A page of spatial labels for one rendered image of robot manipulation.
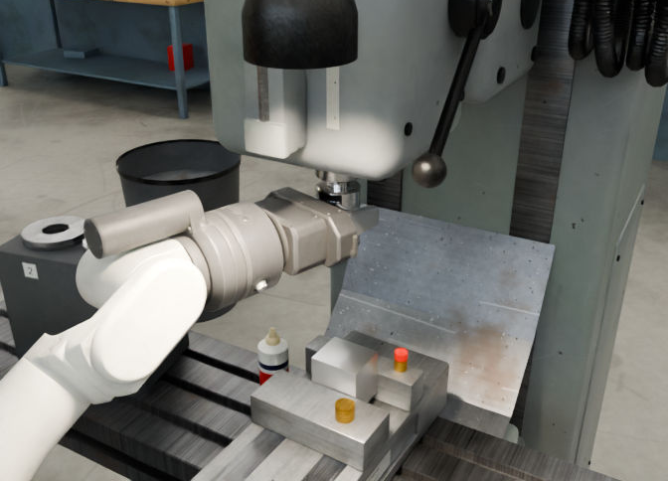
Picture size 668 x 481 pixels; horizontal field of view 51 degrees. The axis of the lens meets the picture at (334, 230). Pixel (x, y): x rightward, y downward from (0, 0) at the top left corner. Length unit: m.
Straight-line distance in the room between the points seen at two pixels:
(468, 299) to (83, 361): 0.68
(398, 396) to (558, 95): 0.45
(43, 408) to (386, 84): 0.36
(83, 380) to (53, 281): 0.46
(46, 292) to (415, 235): 0.55
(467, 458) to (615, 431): 1.59
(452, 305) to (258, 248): 0.54
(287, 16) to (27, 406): 0.35
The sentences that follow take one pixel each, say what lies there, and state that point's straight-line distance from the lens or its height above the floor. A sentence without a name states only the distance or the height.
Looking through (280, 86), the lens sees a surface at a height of 1.40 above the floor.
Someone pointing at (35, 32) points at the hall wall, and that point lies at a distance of 7.85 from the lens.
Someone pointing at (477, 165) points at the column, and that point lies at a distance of 1.07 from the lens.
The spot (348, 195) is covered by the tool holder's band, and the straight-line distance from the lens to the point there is 0.72.
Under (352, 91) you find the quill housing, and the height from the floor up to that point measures 1.39.
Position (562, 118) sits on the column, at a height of 1.27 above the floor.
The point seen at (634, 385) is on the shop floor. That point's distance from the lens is 2.73.
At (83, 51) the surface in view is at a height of 0.29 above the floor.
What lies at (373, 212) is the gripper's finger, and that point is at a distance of 0.74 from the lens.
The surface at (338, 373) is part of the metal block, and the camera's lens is 0.81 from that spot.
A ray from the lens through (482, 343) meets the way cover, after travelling 1.10.
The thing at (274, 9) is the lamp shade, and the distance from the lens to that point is 0.42.
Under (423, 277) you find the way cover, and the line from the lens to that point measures 1.13.
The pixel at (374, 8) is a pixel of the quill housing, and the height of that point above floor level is 1.46.
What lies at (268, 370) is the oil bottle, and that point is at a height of 0.97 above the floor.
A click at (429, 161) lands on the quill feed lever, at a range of 0.59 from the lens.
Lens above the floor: 1.54
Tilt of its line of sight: 25 degrees down
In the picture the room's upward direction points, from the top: straight up
